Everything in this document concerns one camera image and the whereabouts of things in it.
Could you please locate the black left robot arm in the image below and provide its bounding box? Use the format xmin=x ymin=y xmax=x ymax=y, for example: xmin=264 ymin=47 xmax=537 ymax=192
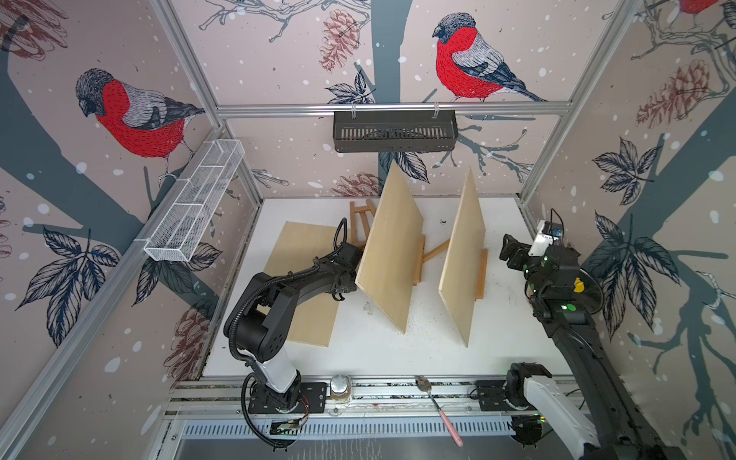
xmin=223 ymin=243 xmax=363 ymax=411

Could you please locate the black corrugated cable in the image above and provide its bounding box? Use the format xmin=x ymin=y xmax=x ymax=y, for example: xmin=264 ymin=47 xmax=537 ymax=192
xmin=226 ymin=217 xmax=349 ymax=450

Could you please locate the black hanging basket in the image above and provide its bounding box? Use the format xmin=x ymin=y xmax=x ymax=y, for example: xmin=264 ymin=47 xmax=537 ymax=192
xmin=333 ymin=110 xmax=459 ymax=153

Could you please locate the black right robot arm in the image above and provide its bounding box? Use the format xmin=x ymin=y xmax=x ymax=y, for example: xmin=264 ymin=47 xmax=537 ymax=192
xmin=499 ymin=235 xmax=684 ymax=459

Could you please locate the wooden easel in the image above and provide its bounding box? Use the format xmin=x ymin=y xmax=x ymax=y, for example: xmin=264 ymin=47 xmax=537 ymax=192
xmin=475 ymin=249 xmax=488 ymax=300
xmin=413 ymin=235 xmax=450 ymax=286
xmin=349 ymin=199 xmax=377 ymax=248

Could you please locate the white wire mesh basket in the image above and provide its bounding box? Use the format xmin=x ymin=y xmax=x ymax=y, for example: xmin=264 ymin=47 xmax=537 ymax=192
xmin=144 ymin=139 xmax=245 ymax=262

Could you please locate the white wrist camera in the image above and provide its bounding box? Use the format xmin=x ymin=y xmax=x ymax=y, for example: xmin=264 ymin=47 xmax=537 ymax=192
xmin=528 ymin=220 xmax=565 ymax=257

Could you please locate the small glass jar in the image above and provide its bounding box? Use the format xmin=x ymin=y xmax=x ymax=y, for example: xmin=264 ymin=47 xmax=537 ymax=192
xmin=329 ymin=374 xmax=352 ymax=404

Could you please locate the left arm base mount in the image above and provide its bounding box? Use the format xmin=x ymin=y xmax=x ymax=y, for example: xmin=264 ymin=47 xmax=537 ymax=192
xmin=247 ymin=383 xmax=328 ymax=415

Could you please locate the spoon with pink handle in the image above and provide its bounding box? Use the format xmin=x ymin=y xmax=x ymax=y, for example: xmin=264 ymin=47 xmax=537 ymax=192
xmin=415 ymin=376 xmax=464 ymax=448

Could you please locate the plywood board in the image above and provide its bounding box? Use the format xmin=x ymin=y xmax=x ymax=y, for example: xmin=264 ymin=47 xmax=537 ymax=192
xmin=356 ymin=166 xmax=424 ymax=333
xmin=260 ymin=221 xmax=352 ymax=349
xmin=438 ymin=170 xmax=486 ymax=347

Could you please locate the black disc yellow knob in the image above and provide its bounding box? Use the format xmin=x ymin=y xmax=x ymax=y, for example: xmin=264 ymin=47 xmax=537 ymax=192
xmin=571 ymin=268 xmax=604 ymax=314

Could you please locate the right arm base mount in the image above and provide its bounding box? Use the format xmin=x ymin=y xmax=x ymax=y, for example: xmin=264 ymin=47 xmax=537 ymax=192
xmin=473 ymin=379 xmax=517 ymax=412

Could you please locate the small circuit board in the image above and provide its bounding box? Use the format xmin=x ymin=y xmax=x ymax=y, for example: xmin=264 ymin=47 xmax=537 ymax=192
xmin=268 ymin=419 xmax=302 ymax=439

